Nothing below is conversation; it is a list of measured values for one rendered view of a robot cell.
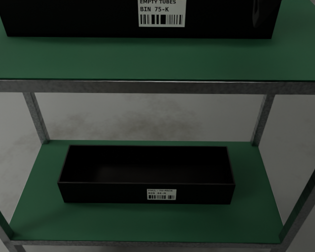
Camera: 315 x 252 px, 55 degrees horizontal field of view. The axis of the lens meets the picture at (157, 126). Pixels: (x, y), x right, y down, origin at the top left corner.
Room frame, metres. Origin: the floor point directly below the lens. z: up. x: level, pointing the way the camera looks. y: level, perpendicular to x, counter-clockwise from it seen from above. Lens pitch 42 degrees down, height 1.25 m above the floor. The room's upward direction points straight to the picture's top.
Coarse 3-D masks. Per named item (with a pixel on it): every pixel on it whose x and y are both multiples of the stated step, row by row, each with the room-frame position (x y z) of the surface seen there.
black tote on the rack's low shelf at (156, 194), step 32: (64, 160) 0.69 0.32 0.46; (96, 160) 0.76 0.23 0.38; (128, 160) 0.76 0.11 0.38; (160, 160) 0.76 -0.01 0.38; (192, 160) 0.75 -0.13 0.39; (224, 160) 0.73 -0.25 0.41; (64, 192) 0.59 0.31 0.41; (96, 192) 0.59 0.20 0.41; (128, 192) 0.59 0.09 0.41; (160, 192) 0.59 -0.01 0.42; (192, 192) 0.59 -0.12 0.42; (224, 192) 0.59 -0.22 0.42
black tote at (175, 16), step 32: (0, 0) 0.62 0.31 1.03; (32, 0) 0.62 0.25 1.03; (64, 0) 0.62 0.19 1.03; (96, 0) 0.61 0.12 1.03; (128, 0) 0.61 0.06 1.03; (160, 0) 0.61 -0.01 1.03; (192, 0) 0.61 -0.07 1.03; (224, 0) 0.61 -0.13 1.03; (32, 32) 0.62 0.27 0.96; (64, 32) 0.62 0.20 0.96; (96, 32) 0.61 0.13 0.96; (128, 32) 0.61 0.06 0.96; (160, 32) 0.61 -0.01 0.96; (192, 32) 0.61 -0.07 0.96; (224, 32) 0.61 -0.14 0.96; (256, 32) 0.61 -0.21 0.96
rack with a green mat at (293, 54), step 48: (288, 0) 0.83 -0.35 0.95; (0, 48) 0.56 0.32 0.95; (48, 48) 0.57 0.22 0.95; (96, 48) 0.57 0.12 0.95; (144, 48) 0.57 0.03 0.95; (192, 48) 0.57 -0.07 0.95; (240, 48) 0.57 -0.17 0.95; (288, 48) 0.57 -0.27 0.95; (48, 144) 0.87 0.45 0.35; (96, 144) 0.87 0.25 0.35; (144, 144) 0.87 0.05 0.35; (192, 144) 0.87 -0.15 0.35; (240, 144) 0.87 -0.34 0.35; (48, 192) 0.64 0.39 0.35; (240, 192) 0.64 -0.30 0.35; (48, 240) 0.46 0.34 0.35; (96, 240) 0.46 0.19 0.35; (144, 240) 0.46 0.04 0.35; (192, 240) 0.46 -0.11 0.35; (240, 240) 0.46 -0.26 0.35; (288, 240) 0.45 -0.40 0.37
